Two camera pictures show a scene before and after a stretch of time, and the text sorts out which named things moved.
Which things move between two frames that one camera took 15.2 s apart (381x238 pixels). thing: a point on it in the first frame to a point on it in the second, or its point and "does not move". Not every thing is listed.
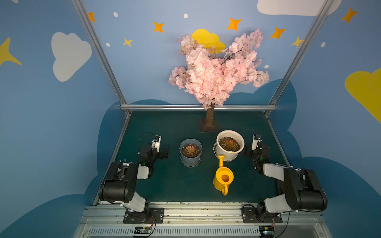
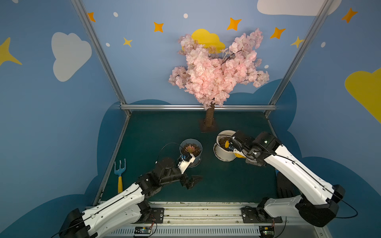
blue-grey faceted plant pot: [190, 150] does not move
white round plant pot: [229, 143] does not move
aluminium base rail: [206, 220] does not move
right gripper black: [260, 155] to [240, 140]
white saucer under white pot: [215, 151] does not move
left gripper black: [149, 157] to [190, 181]
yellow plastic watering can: [223, 177] to [226, 145]
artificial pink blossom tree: [209, 77] does not move
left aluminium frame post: [81, 9] does not move
